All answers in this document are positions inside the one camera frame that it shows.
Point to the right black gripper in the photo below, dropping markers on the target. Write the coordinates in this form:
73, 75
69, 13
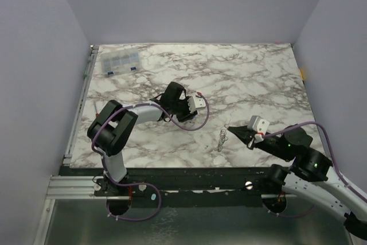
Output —
252, 137

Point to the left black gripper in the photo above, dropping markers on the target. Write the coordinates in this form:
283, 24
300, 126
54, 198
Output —
188, 115

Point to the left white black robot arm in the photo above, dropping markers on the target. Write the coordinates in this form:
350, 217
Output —
111, 129

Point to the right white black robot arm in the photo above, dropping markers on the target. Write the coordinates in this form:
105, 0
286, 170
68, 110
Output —
311, 176

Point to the clear plastic compartment box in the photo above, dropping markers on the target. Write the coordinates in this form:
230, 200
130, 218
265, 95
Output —
120, 62

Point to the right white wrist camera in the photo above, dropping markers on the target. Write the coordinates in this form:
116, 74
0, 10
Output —
260, 126

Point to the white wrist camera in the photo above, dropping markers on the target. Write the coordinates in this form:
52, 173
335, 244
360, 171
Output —
195, 102
260, 126

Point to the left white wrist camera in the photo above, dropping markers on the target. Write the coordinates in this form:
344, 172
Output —
195, 102

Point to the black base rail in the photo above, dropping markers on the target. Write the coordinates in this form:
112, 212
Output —
193, 187

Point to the blue red handled screwdriver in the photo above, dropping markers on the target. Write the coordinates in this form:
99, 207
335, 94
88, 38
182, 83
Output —
96, 109

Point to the left aluminium side rail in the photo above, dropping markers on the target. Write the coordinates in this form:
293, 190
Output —
79, 111

